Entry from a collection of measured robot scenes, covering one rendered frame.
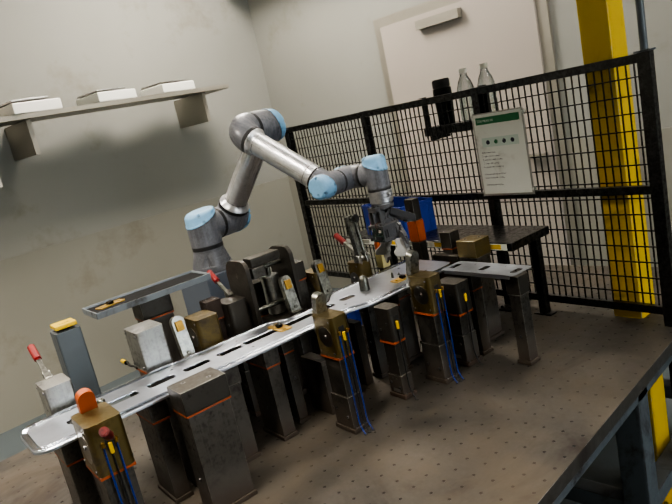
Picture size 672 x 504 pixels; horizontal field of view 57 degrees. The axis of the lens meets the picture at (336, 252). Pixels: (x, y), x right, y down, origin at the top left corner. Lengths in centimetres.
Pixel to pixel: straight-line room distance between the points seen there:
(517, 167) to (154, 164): 343
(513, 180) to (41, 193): 339
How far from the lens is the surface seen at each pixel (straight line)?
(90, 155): 496
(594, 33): 218
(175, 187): 525
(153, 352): 181
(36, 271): 477
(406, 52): 476
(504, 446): 165
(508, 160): 236
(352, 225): 219
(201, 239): 233
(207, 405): 154
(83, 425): 143
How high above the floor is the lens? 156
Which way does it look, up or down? 12 degrees down
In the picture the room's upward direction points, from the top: 12 degrees counter-clockwise
